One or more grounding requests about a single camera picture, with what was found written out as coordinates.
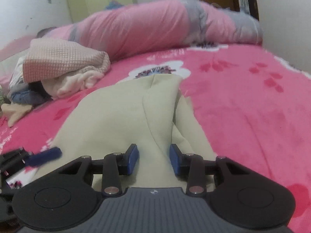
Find beige cloth on pile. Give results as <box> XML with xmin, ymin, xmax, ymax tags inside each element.
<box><xmin>1</xmin><ymin>104</ymin><xmax>33</xmax><ymax>127</ymax></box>

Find pink floral bed blanket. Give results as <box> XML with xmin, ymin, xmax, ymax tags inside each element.
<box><xmin>1</xmin><ymin>45</ymin><xmax>310</xmax><ymax>232</ymax></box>

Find blue denim jeans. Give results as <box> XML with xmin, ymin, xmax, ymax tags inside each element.
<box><xmin>11</xmin><ymin>90</ymin><xmax>44</xmax><ymax>105</ymax></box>

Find black garment in pile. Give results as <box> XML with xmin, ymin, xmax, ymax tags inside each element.
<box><xmin>28</xmin><ymin>81</ymin><xmax>52</xmax><ymax>102</ymax></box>

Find pink grey rolled quilt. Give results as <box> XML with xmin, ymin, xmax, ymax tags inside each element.
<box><xmin>37</xmin><ymin>0</ymin><xmax>263</xmax><ymax>60</ymax></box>

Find grey garment on pile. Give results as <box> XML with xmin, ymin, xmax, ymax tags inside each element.
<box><xmin>9</xmin><ymin>56</ymin><xmax>28</xmax><ymax>93</ymax></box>

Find pink checked knit garment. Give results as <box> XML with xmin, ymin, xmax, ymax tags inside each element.
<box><xmin>23</xmin><ymin>38</ymin><xmax>110</xmax><ymax>83</ymax></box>

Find cream fleece garment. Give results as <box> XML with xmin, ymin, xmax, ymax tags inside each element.
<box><xmin>44</xmin><ymin>74</ymin><xmax>216</xmax><ymax>187</ymax></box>

